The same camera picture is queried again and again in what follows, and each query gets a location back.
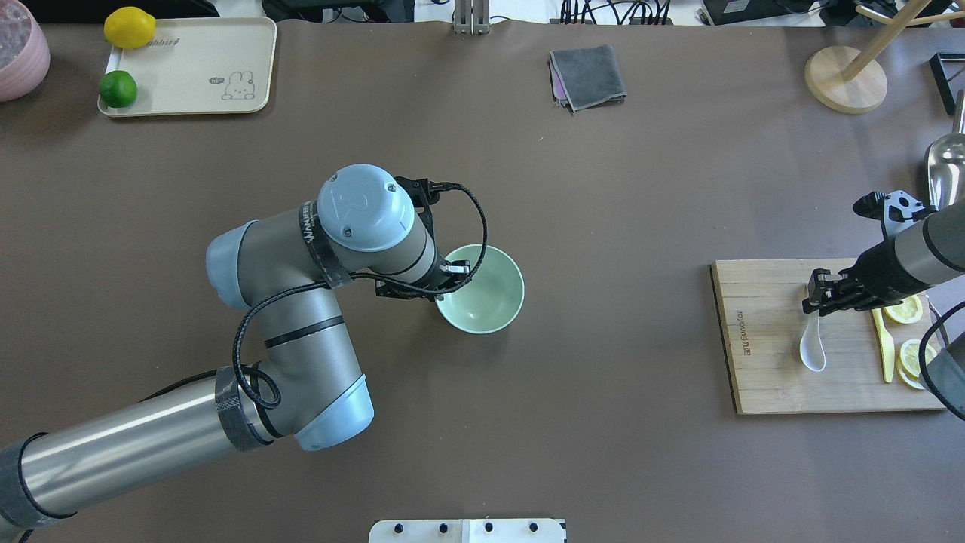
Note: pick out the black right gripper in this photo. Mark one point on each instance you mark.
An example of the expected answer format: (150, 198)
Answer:
(874, 273)

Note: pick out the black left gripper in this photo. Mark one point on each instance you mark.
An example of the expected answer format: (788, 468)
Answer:
(398, 289)

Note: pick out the pale green bowl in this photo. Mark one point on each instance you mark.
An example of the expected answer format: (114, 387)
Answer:
(494, 296)

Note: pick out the white ceramic spoon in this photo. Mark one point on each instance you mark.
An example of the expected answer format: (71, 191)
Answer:
(811, 350)

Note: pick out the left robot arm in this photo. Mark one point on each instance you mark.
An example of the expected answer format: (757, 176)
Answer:
(290, 368)

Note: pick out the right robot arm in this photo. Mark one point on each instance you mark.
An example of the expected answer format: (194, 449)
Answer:
(919, 250)

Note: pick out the pink ice bowl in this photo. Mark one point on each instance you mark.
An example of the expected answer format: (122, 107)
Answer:
(25, 55)

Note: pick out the bamboo cutting board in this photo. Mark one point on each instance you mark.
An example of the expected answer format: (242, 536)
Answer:
(762, 323)

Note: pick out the yellow plastic knife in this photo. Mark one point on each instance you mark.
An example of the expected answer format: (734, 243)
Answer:
(886, 346)

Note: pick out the upper lemon slice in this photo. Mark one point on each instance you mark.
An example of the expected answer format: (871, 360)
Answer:
(908, 311)

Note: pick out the lemon slice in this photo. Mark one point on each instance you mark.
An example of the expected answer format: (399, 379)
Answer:
(909, 356)
(909, 380)
(908, 311)

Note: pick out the lower top lemon slice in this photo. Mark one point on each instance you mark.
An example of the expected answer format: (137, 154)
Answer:
(909, 356)

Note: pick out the lower bottom lemon slice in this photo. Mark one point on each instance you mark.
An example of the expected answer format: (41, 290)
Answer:
(909, 380)

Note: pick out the steel scoop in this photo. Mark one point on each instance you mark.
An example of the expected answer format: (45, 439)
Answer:
(945, 162)

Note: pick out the wooden cup stand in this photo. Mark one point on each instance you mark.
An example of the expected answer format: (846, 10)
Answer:
(851, 81)

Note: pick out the grey folded cloth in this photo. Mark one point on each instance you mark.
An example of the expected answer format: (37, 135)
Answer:
(586, 77)

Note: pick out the black glass rack tray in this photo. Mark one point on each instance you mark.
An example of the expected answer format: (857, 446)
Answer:
(945, 67)

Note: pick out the beige rabbit tray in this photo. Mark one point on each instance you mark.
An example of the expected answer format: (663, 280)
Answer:
(199, 66)

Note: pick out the green lime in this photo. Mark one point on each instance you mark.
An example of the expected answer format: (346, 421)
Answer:
(118, 89)

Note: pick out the yellow lemon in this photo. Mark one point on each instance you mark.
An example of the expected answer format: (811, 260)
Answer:
(129, 27)

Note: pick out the aluminium frame post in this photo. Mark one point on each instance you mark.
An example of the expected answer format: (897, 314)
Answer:
(471, 17)

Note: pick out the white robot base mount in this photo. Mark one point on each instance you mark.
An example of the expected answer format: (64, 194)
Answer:
(525, 529)

